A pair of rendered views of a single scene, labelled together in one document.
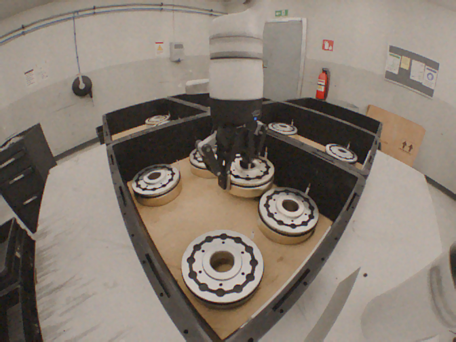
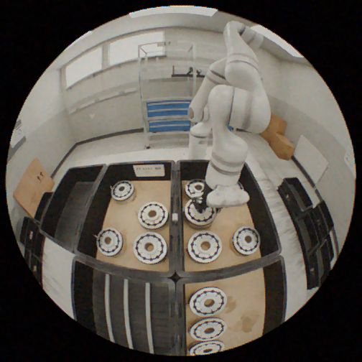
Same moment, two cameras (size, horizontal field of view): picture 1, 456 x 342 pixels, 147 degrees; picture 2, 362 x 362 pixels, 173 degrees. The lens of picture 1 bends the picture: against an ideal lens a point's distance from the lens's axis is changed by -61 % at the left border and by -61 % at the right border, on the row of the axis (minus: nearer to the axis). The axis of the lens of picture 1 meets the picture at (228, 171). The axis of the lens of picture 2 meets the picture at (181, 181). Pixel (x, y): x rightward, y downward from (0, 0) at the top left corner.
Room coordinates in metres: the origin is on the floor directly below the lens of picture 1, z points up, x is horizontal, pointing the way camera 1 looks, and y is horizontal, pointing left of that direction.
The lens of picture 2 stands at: (0.46, 0.04, 1.22)
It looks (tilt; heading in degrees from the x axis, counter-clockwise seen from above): 46 degrees down; 219
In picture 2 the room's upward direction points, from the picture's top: straight up
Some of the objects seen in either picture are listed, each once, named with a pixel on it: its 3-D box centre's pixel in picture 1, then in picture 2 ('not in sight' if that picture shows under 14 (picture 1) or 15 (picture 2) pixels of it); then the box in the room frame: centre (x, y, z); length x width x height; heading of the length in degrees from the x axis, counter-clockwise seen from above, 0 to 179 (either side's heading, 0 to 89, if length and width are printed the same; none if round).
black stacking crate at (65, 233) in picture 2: (332, 124); (74, 206); (0.61, -0.44, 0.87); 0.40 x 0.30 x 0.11; 40
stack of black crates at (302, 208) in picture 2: not in sight; (288, 205); (-0.61, 0.65, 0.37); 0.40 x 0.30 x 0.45; 44
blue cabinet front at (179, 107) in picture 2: not in sight; (169, 115); (-1.03, -1.41, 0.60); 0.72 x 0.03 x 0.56; 134
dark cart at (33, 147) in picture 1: (34, 181); not in sight; (0.69, 1.82, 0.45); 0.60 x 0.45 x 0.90; 44
